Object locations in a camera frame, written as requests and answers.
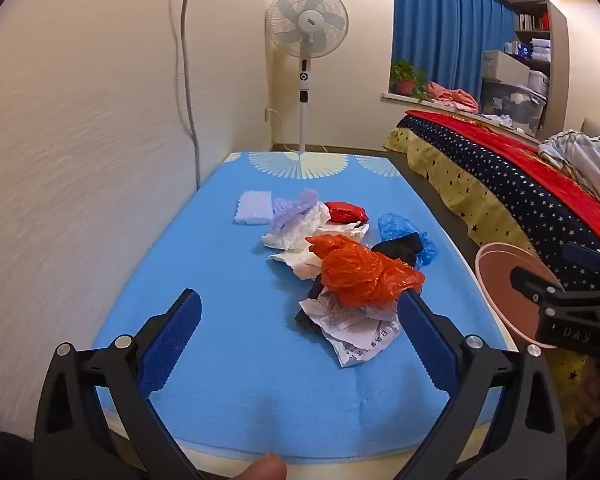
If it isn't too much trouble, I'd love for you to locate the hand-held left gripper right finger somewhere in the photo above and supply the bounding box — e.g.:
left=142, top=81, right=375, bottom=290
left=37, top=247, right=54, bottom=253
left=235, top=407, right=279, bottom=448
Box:
left=390, top=290, right=576, bottom=480

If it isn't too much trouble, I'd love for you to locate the white cloth on windowsill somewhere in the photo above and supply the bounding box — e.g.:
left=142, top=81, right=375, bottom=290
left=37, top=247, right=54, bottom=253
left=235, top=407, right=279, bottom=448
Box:
left=485, top=112, right=520, bottom=129

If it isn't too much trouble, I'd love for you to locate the red snack packet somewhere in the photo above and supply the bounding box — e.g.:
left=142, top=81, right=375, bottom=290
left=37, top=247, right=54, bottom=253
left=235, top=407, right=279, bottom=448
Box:
left=324, top=201, right=370, bottom=225

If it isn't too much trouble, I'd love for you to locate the blue curtain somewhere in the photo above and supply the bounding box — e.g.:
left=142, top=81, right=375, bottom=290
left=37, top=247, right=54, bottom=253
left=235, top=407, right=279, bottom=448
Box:
left=392, top=0, right=518, bottom=106

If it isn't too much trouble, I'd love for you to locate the person's right hand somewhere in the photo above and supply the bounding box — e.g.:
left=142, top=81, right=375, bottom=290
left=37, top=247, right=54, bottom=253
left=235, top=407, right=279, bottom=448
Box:
left=575, top=359, right=600, bottom=428

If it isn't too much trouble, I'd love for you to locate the beige storage box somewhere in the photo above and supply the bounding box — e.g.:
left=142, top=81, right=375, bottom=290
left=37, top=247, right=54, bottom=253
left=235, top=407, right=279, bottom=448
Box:
left=482, top=50, right=531, bottom=83

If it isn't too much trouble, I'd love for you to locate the black snack packet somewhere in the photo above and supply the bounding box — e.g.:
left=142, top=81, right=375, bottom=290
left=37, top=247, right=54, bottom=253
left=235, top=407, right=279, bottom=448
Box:
left=294, top=280, right=331, bottom=333

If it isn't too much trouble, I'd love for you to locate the wall bookshelf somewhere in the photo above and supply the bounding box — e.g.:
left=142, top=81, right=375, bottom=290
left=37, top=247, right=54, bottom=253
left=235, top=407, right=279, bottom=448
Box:
left=512, top=2, right=553, bottom=76

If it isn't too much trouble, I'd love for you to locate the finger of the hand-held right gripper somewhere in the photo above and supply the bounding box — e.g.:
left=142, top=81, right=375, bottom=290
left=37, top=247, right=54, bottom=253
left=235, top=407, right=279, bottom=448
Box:
left=510, top=266, right=565, bottom=307
left=565, top=241, right=600, bottom=292

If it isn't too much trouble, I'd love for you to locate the bed with patterned blankets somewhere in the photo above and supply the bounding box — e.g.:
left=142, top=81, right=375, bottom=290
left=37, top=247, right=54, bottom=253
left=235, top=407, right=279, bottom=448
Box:
left=405, top=109, right=600, bottom=252

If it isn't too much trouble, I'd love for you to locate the orange plastic bag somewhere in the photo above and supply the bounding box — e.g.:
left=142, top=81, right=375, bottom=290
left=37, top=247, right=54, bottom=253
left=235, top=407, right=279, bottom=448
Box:
left=305, top=234, right=426, bottom=309

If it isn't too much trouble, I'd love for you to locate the pink plastic bin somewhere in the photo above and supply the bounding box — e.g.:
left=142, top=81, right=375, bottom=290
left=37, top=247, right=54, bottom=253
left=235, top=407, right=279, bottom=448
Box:
left=474, top=242, right=566, bottom=349

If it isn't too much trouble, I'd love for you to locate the white standing fan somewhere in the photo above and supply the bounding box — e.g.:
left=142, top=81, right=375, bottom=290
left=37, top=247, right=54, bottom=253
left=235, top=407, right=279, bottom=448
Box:
left=265, top=0, right=350, bottom=153

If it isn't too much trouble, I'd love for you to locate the pink folded cloth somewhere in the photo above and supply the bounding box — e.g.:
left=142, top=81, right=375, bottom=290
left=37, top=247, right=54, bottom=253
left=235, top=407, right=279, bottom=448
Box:
left=425, top=81, right=481, bottom=113

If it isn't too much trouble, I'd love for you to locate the small white storage box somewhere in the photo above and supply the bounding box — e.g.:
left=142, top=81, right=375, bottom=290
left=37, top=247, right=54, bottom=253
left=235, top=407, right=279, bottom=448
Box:
left=527, top=70, right=551, bottom=97

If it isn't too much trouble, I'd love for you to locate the person's left hand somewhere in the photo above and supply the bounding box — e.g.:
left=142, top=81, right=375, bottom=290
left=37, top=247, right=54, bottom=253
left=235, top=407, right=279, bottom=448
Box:
left=228, top=452, right=288, bottom=480

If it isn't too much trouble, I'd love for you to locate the purple foam sheet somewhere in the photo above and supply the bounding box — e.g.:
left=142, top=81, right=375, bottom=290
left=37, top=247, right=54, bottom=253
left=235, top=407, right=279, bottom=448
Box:
left=270, top=188, right=323, bottom=234

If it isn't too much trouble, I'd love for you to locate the plaid light blue quilt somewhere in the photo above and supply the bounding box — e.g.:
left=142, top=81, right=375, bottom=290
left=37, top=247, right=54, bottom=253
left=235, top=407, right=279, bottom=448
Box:
left=537, top=131, right=600, bottom=209

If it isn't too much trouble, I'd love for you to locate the star-patterned bed sheet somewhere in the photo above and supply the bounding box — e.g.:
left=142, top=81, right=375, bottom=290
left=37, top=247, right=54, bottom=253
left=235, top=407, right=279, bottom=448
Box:
left=382, top=114, right=600, bottom=396

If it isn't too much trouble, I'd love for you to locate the clear plastic storage box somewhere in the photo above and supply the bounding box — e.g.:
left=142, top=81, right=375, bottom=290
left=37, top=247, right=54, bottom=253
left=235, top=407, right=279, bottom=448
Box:
left=480, top=77, right=548, bottom=133

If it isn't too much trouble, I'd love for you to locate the printed paper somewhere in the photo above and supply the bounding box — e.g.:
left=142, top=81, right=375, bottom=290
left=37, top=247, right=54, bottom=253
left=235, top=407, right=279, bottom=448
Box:
left=300, top=290, right=402, bottom=369

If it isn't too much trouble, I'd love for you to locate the blue plastic shoe cover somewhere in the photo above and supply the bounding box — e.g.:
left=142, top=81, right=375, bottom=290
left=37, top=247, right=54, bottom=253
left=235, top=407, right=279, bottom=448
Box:
left=377, top=212, right=438, bottom=269

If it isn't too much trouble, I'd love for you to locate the black cloth piece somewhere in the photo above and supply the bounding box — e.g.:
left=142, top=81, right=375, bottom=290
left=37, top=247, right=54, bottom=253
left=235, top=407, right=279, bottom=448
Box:
left=371, top=232, right=425, bottom=267

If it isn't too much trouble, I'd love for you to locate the grey wall power cable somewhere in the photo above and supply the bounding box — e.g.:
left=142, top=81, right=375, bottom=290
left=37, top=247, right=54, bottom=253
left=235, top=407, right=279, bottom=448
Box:
left=180, top=0, right=203, bottom=191

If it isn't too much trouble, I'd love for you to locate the white plastic bag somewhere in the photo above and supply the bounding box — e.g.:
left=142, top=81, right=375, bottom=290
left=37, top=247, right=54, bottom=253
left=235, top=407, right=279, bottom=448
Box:
left=261, top=205, right=371, bottom=281

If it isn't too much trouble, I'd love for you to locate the potted green plant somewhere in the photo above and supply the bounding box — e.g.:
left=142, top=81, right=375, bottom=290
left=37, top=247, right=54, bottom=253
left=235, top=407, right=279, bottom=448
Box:
left=389, top=60, right=428, bottom=100

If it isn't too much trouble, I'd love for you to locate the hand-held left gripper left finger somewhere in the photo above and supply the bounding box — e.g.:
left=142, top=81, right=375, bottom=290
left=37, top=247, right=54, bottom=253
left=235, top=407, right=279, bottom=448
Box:
left=32, top=288, right=206, bottom=480

